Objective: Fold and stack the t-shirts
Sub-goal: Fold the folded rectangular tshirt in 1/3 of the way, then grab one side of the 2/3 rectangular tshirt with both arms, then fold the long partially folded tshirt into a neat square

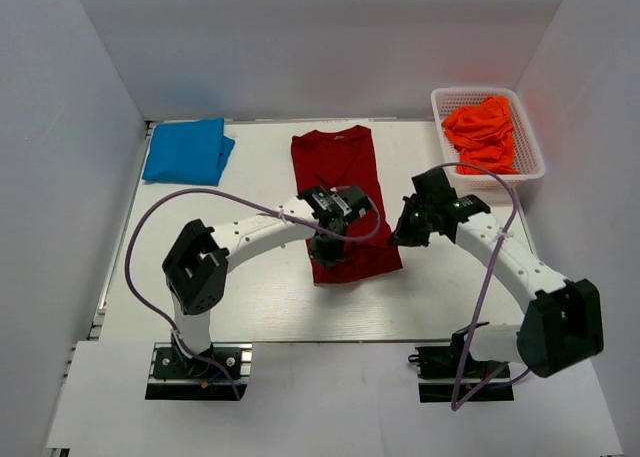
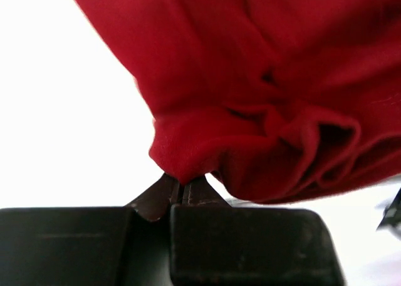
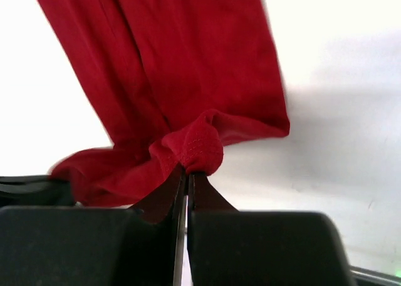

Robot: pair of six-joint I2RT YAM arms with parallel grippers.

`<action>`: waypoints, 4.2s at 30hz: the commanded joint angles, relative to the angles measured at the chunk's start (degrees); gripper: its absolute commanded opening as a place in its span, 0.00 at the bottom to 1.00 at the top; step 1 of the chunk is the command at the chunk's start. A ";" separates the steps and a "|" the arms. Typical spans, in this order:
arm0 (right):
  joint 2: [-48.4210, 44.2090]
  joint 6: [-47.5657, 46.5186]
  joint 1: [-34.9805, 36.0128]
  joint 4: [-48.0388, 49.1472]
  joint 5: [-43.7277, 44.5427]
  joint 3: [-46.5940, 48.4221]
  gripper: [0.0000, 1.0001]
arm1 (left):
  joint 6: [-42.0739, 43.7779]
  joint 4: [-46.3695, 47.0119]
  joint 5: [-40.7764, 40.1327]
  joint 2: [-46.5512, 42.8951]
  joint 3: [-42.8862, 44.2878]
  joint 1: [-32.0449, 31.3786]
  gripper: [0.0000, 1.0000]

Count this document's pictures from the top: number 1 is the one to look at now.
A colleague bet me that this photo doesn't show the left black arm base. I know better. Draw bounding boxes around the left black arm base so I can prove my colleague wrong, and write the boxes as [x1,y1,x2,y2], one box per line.
[145,343,252,402]

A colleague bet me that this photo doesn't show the orange t-shirt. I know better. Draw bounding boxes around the orange t-shirt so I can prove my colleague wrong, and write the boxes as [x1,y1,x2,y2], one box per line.
[441,96,519,175]

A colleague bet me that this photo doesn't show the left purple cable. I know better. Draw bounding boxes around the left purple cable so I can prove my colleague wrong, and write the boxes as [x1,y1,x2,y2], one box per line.
[123,186,382,401]

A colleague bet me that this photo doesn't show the white plastic basket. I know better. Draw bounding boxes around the white plastic basket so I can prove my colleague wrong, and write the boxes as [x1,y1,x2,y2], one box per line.
[431,87,545,189]

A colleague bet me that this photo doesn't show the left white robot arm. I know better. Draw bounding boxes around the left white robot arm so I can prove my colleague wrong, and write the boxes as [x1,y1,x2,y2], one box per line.
[162,185,381,376]

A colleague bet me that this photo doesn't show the folded blue t-shirt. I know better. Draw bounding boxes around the folded blue t-shirt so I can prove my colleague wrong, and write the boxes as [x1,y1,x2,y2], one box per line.
[142,118,235,186]

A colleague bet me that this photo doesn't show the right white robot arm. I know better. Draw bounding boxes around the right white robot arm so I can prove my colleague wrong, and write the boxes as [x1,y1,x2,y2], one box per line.
[390,168,604,378]

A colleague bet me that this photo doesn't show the dark red t-shirt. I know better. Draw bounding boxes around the dark red t-shirt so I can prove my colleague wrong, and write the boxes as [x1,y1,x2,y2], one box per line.
[291,125,403,285]

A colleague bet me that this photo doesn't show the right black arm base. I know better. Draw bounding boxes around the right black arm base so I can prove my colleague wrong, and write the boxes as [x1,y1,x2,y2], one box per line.
[407,345,514,403]

